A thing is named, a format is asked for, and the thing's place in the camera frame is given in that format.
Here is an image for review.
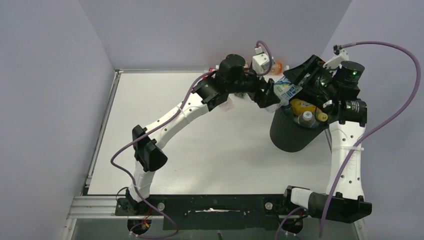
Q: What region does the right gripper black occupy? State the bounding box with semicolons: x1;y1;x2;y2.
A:
284;55;339;99

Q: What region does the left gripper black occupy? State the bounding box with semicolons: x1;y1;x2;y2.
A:
226;64;279;106

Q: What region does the clear bottle blue green label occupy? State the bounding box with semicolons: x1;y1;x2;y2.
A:
265;76;303;113

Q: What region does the yellow juice bottle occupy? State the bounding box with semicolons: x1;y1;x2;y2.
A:
289;98;329;122

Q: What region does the black ribbed plastic bin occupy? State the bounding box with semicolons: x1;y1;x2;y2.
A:
269;103;329;153

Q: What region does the green tea bottle white cap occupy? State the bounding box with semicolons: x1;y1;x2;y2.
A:
297;111;318;128

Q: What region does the clear bottle red blue label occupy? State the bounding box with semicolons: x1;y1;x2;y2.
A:
202;65;219;79

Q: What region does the clear bottle dark green label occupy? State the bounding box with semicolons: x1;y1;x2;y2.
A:
233;92;247;100

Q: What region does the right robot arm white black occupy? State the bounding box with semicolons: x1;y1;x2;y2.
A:
281;55;372;223

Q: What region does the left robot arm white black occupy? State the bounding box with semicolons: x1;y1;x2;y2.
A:
125;53;280;213

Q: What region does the orange drink bottle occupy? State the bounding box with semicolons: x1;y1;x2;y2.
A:
269;61;290;75

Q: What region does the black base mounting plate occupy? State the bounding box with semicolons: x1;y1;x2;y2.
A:
115;194;296;231

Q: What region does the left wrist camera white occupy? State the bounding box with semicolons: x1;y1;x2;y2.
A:
251;46;275;76

